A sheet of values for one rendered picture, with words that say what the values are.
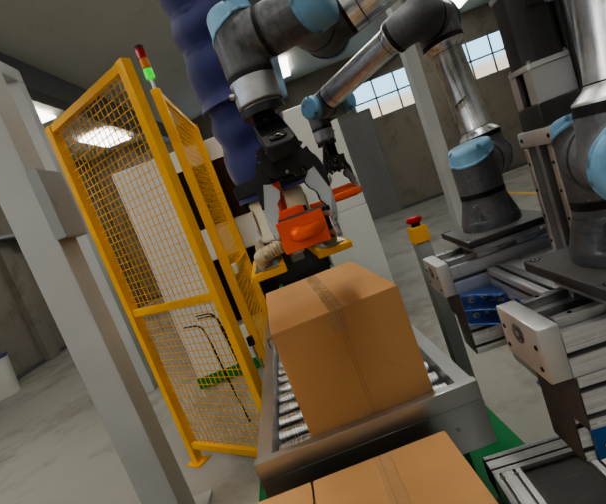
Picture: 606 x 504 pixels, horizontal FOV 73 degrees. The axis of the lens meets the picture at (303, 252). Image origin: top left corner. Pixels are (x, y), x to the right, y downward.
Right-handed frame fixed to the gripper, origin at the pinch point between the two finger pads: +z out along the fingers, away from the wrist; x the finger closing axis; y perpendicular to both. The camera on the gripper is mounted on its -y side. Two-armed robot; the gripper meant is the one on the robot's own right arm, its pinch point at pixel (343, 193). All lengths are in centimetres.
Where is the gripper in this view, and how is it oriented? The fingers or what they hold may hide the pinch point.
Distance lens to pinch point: 159.5
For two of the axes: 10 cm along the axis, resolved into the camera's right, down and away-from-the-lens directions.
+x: 9.3, -3.6, 0.6
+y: 1.0, 1.1, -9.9
